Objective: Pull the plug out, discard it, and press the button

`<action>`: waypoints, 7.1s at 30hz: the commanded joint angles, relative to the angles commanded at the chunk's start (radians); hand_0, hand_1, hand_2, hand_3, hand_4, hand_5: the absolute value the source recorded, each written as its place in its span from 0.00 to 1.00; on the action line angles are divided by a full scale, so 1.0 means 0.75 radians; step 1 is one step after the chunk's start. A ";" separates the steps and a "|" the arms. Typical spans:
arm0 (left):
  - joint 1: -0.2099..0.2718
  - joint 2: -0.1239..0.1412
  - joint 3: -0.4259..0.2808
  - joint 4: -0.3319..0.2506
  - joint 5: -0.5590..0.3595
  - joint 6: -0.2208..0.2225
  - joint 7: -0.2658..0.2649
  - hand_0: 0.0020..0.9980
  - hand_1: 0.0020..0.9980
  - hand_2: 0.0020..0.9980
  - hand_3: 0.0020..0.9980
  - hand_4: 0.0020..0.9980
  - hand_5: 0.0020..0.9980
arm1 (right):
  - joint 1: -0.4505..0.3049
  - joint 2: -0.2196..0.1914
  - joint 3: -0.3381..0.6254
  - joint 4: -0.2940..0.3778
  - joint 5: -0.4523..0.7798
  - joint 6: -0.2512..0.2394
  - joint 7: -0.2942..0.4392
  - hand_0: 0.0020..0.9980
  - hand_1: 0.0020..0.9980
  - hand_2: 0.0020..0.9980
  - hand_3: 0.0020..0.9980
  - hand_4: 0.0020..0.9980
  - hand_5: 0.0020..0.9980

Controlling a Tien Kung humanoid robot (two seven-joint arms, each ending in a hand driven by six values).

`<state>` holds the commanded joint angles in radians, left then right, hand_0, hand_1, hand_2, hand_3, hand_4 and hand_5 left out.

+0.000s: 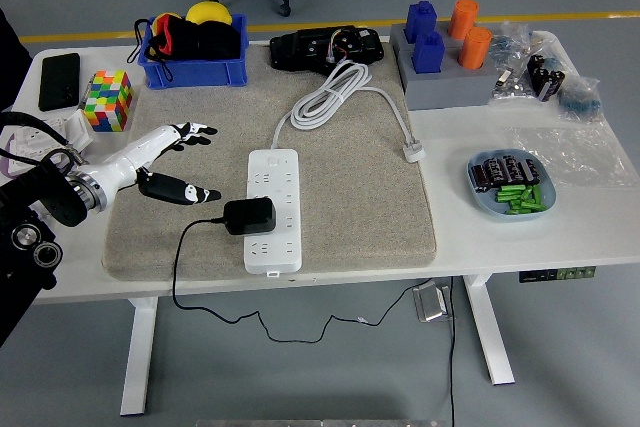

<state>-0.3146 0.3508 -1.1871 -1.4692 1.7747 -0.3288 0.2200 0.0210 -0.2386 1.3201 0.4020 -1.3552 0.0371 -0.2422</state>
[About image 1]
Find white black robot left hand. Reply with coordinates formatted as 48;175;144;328
97;120;223;208

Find black power adapter plug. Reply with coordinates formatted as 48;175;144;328
222;197;277;237

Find white power strip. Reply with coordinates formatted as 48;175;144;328
243;148;305;278

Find multicolour puzzle cube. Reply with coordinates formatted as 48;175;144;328
83;69;135;133

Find black smartphone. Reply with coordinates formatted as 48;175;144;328
38;52;81;113

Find blue plastic bin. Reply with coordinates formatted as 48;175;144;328
138;14;250;89

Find purple plate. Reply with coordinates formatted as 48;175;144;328
0;146;21;181

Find person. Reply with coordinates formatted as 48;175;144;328
0;6;32;113

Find white table leg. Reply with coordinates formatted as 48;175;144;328
119;296;160;417
462;274;516;387

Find grey-brown mat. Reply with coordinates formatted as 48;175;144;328
102;41;439;282

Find blue block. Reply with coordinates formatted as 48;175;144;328
404;0;439;45
412;31;446;76

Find grey block holder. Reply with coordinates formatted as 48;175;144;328
389;21;501;112

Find silver floor socket box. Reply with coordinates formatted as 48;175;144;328
411;282;454;323

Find light blue plate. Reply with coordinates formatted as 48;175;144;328
466;148;558;222

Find orange cylinder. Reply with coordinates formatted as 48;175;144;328
447;0;480;41
457;26;494;71

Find bag of metal parts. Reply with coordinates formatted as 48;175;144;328
487;66;534;108

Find bag of blue components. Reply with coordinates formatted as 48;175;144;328
492;21;539;66
555;75;604;123

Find bag of black capacitors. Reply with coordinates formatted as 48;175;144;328
524;52;569;103

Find black table control panel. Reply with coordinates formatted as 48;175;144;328
518;265;598;284

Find empty clear plastic bag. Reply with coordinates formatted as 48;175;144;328
504;121;640;189

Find white wall socket panel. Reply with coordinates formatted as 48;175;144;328
8;121;69;169

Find black drawstring pouch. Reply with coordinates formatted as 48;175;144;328
127;16;242;82

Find black electronic device with wires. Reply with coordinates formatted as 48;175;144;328
269;25;385;71

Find white power strip cord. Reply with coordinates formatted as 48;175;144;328
271;60;426;164

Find thin black adapter cord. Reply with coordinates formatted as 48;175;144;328
171;216;436;346

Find black floor cable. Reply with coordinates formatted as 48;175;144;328
446;276;457;427

